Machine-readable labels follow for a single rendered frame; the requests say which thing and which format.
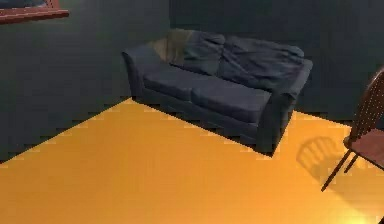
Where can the dark blue sofa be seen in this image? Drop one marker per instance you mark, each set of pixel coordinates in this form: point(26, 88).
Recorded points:
point(213, 95)

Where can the brown wooden chair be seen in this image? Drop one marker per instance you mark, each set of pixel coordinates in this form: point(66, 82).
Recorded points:
point(368, 140)

